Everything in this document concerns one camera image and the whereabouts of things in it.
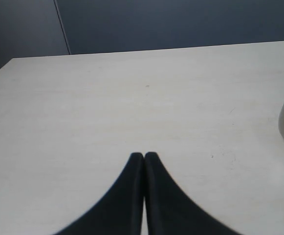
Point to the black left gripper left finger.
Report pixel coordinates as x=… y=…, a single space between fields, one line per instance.
x=120 y=210

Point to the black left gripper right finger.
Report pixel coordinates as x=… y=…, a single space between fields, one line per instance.
x=169 y=210

